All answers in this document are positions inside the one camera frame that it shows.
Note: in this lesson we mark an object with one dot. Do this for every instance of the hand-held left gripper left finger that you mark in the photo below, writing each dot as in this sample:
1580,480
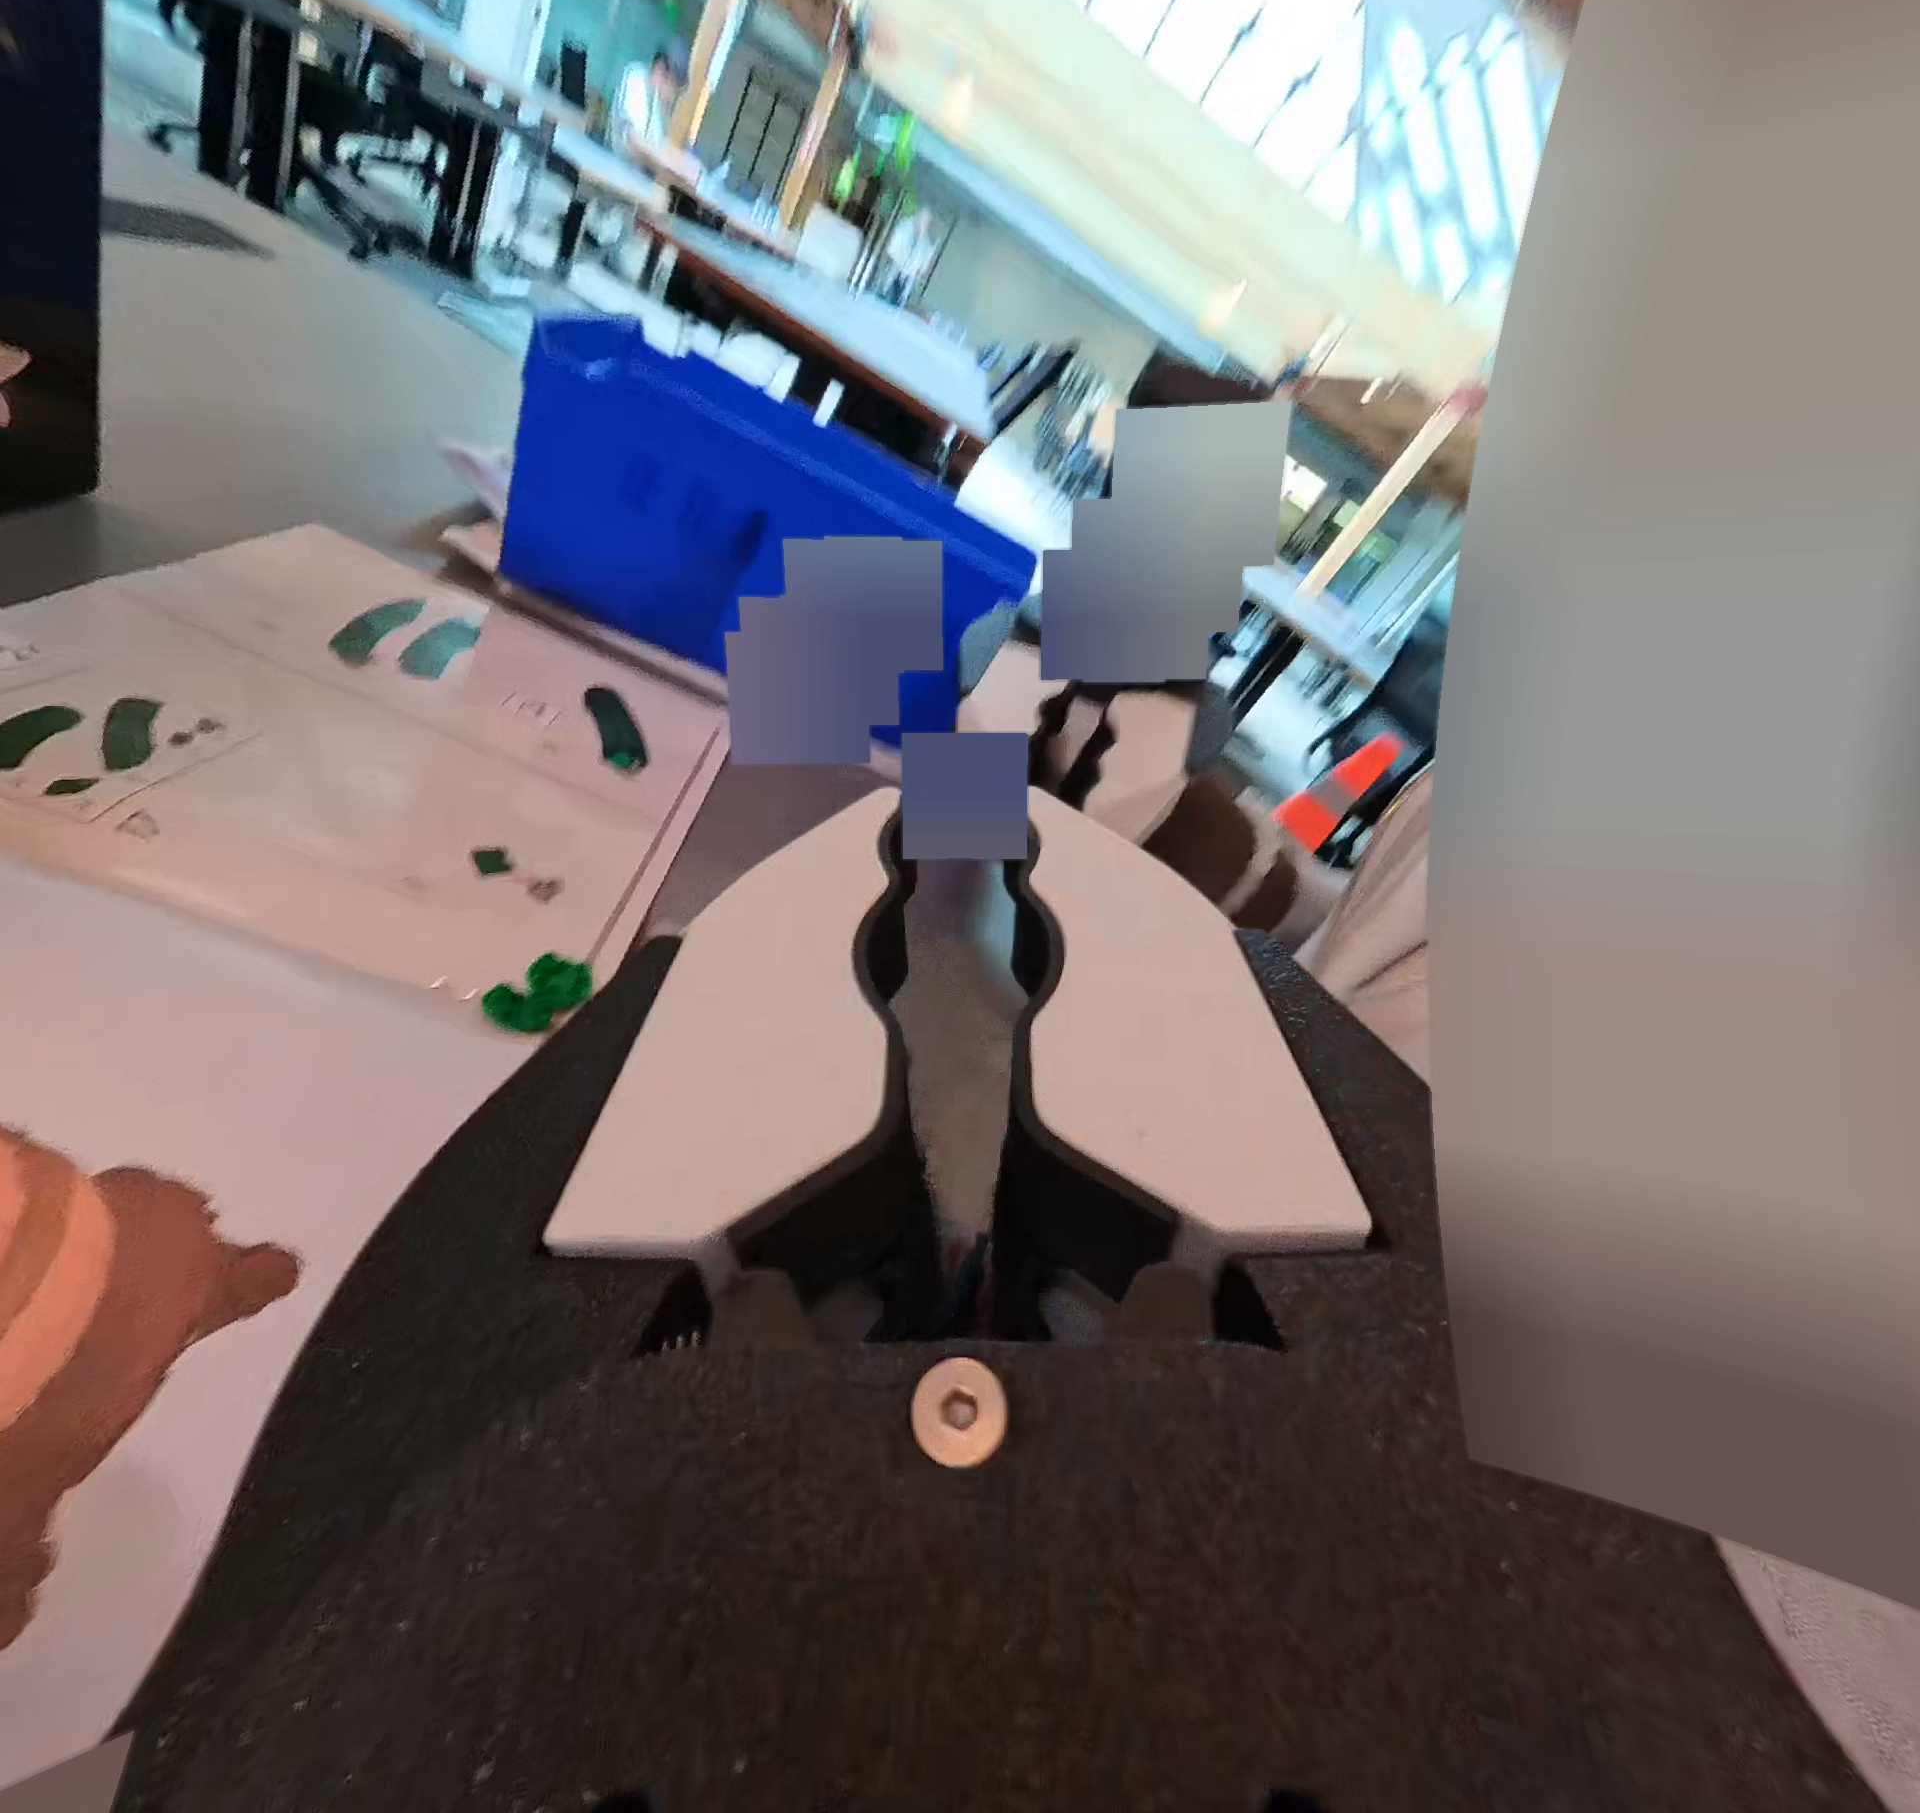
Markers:
719,1079

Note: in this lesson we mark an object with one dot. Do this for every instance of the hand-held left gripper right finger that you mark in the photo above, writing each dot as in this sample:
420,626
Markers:
1185,1079

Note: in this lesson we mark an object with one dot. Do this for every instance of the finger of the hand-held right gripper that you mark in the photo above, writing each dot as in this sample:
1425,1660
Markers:
1056,748
1148,777

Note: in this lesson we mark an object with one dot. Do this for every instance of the person's right forearm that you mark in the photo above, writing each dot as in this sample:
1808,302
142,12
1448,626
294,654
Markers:
1379,928

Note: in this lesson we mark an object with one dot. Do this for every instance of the wooden-edged background desk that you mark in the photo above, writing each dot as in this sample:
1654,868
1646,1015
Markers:
840,329
495,66

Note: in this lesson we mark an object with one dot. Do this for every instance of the grey desk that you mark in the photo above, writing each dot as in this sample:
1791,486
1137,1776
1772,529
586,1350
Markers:
300,389

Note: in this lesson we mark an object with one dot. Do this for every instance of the person's right hand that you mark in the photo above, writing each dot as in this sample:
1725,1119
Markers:
1214,861

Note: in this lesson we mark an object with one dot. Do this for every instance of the bright green round brick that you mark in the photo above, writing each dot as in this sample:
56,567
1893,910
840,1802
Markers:
559,976
510,1006

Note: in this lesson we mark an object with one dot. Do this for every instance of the orange traffic cone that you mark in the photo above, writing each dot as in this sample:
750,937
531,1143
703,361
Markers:
1342,793

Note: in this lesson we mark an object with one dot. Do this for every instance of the blue plastic bin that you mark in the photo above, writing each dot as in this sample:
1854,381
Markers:
645,493

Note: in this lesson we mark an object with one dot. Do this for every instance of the open instruction booklet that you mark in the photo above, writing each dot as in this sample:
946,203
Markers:
300,823

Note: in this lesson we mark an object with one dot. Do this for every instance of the green hanging plant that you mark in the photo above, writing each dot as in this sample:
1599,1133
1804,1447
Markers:
884,155

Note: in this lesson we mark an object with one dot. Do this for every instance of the white paper sheet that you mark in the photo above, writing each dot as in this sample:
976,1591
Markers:
481,538

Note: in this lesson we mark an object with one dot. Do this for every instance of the black orchid print set box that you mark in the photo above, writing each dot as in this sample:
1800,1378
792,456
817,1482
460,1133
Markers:
52,193

